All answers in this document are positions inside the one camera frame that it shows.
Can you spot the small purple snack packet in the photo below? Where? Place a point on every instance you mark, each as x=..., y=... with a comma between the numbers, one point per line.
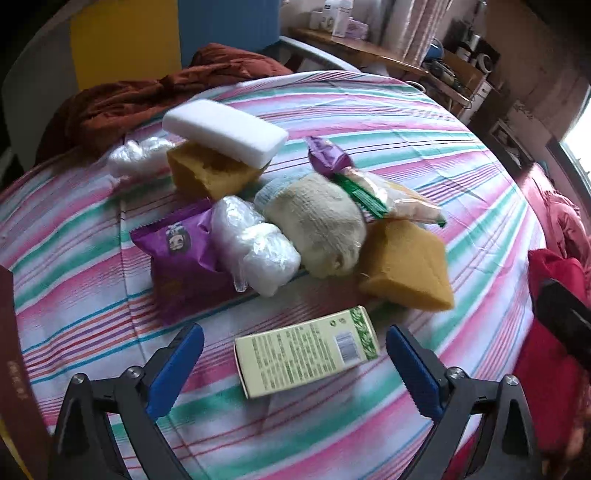
x=328, y=157

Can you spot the purple and white box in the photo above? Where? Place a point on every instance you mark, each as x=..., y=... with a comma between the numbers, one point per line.
x=358, y=28

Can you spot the grey yellow blue headboard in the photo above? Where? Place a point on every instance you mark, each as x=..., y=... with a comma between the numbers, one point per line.
x=129, y=37

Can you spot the rust brown quilt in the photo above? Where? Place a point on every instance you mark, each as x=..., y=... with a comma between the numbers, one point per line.
x=115, y=101

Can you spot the cream knitted sock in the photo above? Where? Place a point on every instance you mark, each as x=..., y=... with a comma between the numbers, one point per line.
x=318, y=226

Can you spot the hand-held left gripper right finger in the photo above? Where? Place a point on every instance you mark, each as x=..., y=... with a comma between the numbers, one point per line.
x=415, y=374

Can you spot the pale green carton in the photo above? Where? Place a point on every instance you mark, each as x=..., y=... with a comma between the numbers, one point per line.
x=304, y=355

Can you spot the window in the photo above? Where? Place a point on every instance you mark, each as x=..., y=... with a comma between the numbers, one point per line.
x=579, y=147

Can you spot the clear plastic bag bundle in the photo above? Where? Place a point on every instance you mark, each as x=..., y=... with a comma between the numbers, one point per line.
x=251, y=244
x=136, y=154

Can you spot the large purple snack packet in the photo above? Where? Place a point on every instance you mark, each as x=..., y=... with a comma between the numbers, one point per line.
x=180, y=258

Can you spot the striped bedsheet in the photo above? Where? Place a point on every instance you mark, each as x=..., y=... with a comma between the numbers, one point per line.
x=461, y=184

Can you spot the pink curtain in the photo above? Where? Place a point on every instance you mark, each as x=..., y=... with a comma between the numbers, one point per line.
x=422, y=27

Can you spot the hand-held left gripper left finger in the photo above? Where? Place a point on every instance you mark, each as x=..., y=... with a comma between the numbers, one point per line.
x=173, y=374

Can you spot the pink quilt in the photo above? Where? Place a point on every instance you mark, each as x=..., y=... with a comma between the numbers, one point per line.
x=561, y=217

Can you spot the cardboard box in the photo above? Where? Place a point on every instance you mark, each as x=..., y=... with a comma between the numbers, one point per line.
x=461, y=71

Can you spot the white bed frame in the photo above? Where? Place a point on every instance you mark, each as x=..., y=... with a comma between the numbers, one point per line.
x=318, y=53

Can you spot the green labelled noodle packet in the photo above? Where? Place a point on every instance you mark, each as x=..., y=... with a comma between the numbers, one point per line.
x=392, y=196

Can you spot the yellow sponge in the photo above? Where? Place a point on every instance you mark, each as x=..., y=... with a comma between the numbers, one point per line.
x=406, y=267
x=207, y=173

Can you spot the wooden desk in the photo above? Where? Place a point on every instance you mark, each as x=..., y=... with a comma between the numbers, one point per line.
x=369, y=50

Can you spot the red cloth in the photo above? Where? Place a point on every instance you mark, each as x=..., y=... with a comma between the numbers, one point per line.
x=549, y=369

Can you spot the white foam block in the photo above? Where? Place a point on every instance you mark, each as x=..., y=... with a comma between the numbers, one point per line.
x=226, y=129

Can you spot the dark red box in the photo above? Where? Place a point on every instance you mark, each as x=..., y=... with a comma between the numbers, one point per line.
x=18, y=369

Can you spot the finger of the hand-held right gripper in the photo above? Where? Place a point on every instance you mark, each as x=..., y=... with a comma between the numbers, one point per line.
x=565, y=318

